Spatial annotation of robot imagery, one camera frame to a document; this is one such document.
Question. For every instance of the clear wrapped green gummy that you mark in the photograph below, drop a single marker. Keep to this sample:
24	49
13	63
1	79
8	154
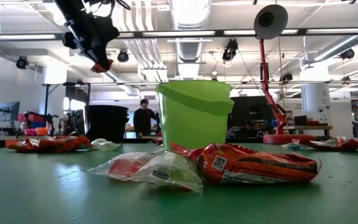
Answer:
172	172
104	145

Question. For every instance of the clear wrapped gummy candy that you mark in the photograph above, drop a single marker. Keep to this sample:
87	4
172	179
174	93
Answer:
291	145

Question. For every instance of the black ceiling spotlight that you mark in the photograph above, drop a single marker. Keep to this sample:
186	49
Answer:
230	49
123	56
286	76
347	53
22	62

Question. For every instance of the wooden workbench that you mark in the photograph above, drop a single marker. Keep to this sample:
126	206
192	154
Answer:
309	127

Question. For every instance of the white round column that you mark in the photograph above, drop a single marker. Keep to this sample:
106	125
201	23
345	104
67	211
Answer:
315	105

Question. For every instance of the person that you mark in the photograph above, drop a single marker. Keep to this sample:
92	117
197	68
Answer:
143	121

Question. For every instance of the clear wrapped red gummy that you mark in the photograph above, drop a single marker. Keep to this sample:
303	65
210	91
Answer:
158	141
124	166

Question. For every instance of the small orange Reese's pack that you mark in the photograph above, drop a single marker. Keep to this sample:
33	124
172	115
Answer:
68	143

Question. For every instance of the green table mat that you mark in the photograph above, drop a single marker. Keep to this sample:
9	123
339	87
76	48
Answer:
42	193

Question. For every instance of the red desk lamp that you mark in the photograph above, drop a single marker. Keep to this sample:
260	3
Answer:
289	139

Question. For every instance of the black metal frame stand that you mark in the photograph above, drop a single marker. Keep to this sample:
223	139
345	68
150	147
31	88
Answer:
46	102

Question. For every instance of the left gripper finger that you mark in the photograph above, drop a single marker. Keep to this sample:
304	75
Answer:
90	51
102	51

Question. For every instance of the silver ventilation duct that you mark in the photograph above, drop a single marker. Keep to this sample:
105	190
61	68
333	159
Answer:
190	46

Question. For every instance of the orange bin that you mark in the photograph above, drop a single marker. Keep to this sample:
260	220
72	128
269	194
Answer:
42	131

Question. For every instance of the large black screen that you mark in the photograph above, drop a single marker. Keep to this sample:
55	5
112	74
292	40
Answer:
250	110

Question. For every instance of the green plastic bucket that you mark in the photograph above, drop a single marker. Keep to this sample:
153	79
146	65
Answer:
194	124

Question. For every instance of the red Skittles candy pack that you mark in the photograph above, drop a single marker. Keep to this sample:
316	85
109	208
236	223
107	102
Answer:
183	151
319	144

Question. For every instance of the black plastic bucket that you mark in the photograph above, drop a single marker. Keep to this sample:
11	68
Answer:
106	124

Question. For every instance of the black overhead frame bar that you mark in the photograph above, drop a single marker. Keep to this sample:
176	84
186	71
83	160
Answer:
219	32

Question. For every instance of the computer monitor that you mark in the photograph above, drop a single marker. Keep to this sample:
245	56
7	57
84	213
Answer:
8	111

